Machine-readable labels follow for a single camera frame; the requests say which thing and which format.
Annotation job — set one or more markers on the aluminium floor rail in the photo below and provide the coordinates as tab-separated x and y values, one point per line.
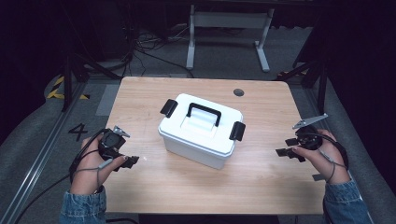
40	149

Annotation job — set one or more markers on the grey tape piece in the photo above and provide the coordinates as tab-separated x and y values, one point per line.
318	177

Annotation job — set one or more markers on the grey round table grommet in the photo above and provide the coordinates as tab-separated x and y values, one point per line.
238	92

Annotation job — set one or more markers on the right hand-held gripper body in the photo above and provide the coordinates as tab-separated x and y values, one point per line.
308	139

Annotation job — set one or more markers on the person's right hand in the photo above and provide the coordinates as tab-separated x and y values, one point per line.
330	165

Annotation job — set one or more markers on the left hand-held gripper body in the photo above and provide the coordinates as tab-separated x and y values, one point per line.
109	144

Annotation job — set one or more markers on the person's left hand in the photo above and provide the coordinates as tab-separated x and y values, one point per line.
88	172

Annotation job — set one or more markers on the black metal stand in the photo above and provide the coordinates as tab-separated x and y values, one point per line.
322	90
67	84

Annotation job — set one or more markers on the white metal table frame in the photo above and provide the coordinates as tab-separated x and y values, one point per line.
230	20

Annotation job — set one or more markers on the yellow black hazard tape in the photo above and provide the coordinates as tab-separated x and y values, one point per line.
56	93

